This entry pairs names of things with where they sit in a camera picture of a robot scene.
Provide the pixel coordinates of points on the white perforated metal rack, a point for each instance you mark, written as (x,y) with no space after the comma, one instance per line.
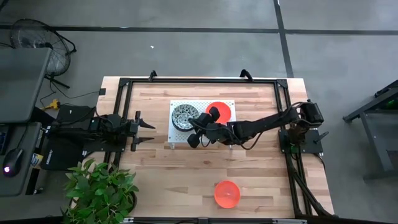
(183,137)

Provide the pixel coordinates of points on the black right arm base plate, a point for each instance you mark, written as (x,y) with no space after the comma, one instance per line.
(311,146)

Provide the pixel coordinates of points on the black table clamp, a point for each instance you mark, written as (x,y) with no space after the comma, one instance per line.
(152,75)
(246,74)

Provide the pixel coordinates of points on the green leafy potted plant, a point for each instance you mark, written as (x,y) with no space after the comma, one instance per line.
(96,193)

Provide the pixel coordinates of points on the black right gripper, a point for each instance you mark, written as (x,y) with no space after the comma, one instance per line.
(211,130)

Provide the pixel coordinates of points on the small black square pad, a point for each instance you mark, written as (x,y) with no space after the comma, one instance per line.
(102,91)

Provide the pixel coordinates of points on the black aluminium extrusion frame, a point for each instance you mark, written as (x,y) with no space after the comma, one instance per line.
(202,80)

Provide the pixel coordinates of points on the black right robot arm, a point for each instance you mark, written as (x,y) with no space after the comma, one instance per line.
(264,124)

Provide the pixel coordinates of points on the black floor fan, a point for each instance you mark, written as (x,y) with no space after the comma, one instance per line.
(59,62)

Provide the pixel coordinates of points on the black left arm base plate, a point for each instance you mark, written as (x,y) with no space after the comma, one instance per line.
(93,147)

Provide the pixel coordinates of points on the yellow power plug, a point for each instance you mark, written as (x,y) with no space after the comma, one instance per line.
(55,104)

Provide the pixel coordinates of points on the black computer mouse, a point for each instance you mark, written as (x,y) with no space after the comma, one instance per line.
(12,161)

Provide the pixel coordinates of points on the grey desk surface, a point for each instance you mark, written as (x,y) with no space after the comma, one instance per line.
(28,140)

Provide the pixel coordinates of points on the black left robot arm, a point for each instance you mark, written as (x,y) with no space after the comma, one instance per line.
(93,127)

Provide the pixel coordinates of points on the black Trossen control box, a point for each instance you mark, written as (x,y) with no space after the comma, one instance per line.
(62,155)

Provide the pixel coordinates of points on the grey metal stand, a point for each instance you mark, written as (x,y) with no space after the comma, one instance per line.
(379,137)

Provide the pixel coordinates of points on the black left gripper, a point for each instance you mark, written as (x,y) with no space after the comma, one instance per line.
(134,130)

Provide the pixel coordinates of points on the orange plastic mini bowl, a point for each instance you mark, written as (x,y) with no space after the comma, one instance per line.
(225,112)
(227,194)

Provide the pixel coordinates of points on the grey desk panel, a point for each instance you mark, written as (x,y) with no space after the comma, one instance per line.
(21,84)

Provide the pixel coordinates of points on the flat black box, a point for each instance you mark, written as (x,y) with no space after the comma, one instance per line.
(77,112)

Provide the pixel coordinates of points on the yellow labelled packet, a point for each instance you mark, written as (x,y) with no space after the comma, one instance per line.
(36,160)

